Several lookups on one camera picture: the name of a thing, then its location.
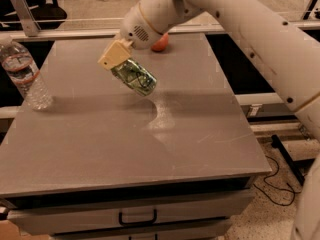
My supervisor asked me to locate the grey lower drawer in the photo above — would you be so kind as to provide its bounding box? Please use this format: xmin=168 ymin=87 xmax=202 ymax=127
xmin=51 ymin=219 xmax=231 ymax=240

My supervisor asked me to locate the grey upper drawer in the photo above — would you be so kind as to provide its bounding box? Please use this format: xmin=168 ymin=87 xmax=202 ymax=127
xmin=8 ymin=189 xmax=254 ymax=235

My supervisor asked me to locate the black floor cable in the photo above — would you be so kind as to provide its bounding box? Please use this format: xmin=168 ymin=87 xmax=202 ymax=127
xmin=253 ymin=155 xmax=303 ymax=207

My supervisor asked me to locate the left metal rail bracket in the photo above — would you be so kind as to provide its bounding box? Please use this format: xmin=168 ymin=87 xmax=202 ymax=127
xmin=10 ymin=0 xmax=40 ymax=37

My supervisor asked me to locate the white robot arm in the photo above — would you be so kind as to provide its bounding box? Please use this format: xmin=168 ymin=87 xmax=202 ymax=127
xmin=98 ymin=0 xmax=320 ymax=140

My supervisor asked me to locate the black stand leg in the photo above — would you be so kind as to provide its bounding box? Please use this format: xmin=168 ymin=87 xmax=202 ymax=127
xmin=271 ymin=135 xmax=305 ymax=186

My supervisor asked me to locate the green soda can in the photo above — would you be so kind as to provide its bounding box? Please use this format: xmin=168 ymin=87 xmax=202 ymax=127
xmin=111 ymin=58 xmax=157 ymax=96

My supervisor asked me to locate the clear plastic water bottle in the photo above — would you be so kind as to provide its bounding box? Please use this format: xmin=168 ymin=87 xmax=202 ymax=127
xmin=0 ymin=34 xmax=53 ymax=110

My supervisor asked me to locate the black office chair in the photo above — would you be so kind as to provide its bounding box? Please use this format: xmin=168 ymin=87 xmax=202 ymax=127
xmin=0 ymin=0 xmax=67 ymax=31

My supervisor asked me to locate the black drawer handle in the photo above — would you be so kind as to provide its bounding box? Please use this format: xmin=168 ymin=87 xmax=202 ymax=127
xmin=118 ymin=209 xmax=158 ymax=227

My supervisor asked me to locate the red apple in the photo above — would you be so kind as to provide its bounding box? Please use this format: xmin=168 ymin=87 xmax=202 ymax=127
xmin=151 ymin=33 xmax=169 ymax=52

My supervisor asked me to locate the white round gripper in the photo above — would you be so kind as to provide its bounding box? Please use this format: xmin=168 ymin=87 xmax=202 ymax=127
xmin=98 ymin=0 xmax=202 ymax=70

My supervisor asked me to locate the grey drawer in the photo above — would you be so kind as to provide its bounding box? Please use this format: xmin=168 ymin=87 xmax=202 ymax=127
xmin=51 ymin=219 xmax=231 ymax=240
xmin=8 ymin=189 xmax=254 ymax=235

